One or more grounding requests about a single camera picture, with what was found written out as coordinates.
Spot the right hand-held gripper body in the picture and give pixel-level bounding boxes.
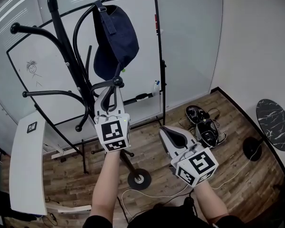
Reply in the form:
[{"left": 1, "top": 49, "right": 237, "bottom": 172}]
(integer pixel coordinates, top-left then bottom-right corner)
[{"left": 170, "top": 142, "right": 219, "bottom": 189}]

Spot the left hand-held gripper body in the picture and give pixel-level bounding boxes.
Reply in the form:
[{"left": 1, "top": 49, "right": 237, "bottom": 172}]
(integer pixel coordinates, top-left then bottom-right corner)
[{"left": 94, "top": 110, "right": 132, "bottom": 154}]

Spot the navy blue cap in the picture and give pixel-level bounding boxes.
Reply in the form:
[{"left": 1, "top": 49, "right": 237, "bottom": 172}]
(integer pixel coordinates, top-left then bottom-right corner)
[{"left": 92, "top": 5, "right": 140, "bottom": 82}]

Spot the black metal coat rack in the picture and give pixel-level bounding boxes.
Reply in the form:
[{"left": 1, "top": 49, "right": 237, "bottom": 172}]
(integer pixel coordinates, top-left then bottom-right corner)
[{"left": 10, "top": 0, "right": 152, "bottom": 191}]

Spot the person's left forearm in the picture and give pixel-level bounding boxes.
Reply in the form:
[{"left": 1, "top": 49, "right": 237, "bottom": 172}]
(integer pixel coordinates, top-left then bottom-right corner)
[{"left": 88, "top": 148, "right": 122, "bottom": 220}]

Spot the person's right forearm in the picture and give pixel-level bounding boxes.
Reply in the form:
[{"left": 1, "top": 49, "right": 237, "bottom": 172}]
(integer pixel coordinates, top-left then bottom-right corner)
[{"left": 192, "top": 180, "right": 230, "bottom": 223}]

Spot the black shoe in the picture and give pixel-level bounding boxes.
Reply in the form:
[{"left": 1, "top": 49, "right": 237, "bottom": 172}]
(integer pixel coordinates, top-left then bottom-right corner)
[{"left": 194, "top": 118, "right": 221, "bottom": 149}]

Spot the black slipper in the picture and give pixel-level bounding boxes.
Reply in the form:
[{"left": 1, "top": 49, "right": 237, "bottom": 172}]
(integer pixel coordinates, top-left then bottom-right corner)
[{"left": 185, "top": 104, "right": 211, "bottom": 124}]

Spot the person's right shoe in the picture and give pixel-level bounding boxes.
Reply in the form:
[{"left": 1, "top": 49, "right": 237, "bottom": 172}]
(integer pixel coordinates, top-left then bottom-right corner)
[{"left": 183, "top": 196, "right": 194, "bottom": 208}]

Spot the white sneaker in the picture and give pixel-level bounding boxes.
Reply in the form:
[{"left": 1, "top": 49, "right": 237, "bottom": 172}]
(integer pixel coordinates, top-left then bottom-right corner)
[{"left": 216, "top": 129, "right": 228, "bottom": 143}]

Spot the black framed whiteboard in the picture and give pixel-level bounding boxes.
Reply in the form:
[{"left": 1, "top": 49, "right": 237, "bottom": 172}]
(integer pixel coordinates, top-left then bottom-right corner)
[{"left": 6, "top": 0, "right": 168, "bottom": 175}]

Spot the person's black clothing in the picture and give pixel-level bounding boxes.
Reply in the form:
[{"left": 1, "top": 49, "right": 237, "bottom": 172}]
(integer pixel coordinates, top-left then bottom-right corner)
[{"left": 82, "top": 202, "right": 249, "bottom": 228}]

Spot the black square tag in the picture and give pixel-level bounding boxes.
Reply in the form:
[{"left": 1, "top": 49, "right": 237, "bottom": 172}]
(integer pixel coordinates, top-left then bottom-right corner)
[{"left": 26, "top": 121, "right": 38, "bottom": 134}]

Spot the round black marble table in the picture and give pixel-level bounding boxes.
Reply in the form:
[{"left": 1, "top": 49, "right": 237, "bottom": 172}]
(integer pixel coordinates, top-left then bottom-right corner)
[{"left": 242, "top": 98, "right": 285, "bottom": 162}]

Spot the white desk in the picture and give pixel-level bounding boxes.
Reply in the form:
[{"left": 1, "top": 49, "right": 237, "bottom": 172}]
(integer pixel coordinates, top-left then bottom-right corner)
[{"left": 9, "top": 115, "right": 92, "bottom": 217}]

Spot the white cable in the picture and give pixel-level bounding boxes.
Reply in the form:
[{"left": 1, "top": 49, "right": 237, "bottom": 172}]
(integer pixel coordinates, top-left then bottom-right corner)
[{"left": 120, "top": 143, "right": 263, "bottom": 223}]

